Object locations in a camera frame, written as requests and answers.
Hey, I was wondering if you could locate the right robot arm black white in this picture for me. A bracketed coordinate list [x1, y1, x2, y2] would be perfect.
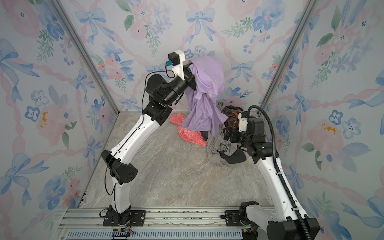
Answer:
[221, 113, 320, 240]

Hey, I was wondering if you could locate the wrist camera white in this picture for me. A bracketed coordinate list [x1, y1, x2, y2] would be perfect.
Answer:
[238, 111, 248, 132]
[166, 50, 186, 80]

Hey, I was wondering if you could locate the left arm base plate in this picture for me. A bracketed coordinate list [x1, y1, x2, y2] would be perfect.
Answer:
[103, 210, 147, 227]

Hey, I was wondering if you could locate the left aluminium corner post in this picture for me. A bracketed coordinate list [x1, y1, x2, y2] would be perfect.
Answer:
[48, 0, 120, 115]

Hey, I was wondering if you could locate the pink patterned cloth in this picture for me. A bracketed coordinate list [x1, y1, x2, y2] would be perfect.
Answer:
[170, 113, 207, 147]

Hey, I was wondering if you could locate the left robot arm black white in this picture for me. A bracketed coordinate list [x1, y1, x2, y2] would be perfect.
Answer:
[101, 64, 197, 227]

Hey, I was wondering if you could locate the right aluminium corner post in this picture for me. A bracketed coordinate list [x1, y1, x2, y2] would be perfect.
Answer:
[261, 0, 318, 110]

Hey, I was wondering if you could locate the red plaid cloth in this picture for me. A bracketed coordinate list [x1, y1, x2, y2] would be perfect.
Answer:
[222, 106, 243, 128]

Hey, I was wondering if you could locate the aluminium mounting rail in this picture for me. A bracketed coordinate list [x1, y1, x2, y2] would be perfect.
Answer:
[58, 206, 310, 230]

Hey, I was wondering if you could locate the black cloth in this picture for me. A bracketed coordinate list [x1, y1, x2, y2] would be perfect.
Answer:
[200, 104, 247, 165]

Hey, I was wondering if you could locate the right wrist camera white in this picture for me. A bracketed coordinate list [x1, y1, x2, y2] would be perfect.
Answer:
[238, 111, 248, 132]

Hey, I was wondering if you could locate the perforated metal grille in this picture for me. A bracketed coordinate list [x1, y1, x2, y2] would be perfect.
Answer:
[63, 229, 243, 240]

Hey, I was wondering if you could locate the grey cloth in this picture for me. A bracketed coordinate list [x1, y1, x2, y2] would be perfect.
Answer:
[205, 101, 238, 167]

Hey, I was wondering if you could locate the aluminium corner post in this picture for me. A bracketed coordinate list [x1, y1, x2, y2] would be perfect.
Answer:
[261, 0, 318, 110]
[48, 0, 120, 115]

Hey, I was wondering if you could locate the lilac purple cloth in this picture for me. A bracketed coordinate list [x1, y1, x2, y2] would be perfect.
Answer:
[182, 56, 228, 138]

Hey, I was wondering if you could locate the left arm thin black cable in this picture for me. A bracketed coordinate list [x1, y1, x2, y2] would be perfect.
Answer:
[103, 67, 176, 208]

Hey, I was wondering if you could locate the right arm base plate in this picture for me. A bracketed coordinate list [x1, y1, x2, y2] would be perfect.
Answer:
[221, 210, 250, 227]

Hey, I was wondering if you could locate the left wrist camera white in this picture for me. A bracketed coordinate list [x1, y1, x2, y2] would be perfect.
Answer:
[166, 50, 186, 80]

